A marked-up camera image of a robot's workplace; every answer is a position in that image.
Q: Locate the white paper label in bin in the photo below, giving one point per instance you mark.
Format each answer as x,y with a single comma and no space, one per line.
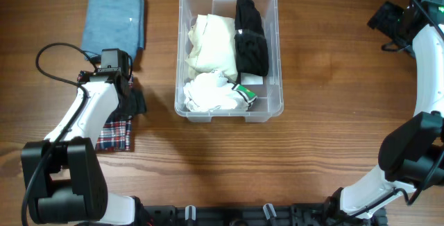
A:
251,79

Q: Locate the clear plastic storage bin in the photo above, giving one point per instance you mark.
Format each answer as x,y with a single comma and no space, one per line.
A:
270,100

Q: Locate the white printed shirt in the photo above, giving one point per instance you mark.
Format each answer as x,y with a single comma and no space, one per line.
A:
213,91

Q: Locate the folded blue denim cloth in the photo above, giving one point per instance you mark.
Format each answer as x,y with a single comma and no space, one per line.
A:
114,24

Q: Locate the red plaid cloth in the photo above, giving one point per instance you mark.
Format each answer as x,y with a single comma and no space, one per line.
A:
116,134

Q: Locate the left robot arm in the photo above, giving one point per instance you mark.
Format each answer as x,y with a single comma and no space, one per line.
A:
63,178

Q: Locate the black cloth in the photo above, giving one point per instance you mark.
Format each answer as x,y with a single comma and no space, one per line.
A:
250,42

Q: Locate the cream cloth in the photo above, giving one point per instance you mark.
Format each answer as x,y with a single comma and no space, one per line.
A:
213,46

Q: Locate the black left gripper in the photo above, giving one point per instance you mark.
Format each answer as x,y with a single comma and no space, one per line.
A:
137,103

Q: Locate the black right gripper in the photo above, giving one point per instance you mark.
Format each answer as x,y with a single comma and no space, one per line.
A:
386,14

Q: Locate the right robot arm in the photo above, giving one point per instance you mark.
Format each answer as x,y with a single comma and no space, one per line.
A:
409,162

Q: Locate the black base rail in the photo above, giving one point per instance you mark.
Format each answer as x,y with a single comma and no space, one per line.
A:
294,215

